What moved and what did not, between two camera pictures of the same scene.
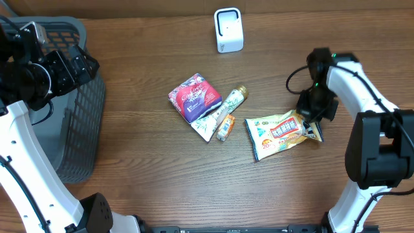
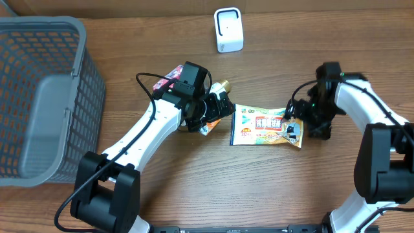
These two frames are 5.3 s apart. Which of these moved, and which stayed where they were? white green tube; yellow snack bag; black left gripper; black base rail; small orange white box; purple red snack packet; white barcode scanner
Moved: black left gripper; small orange white box; white green tube; yellow snack bag; purple red snack packet
Stayed: white barcode scanner; black base rail
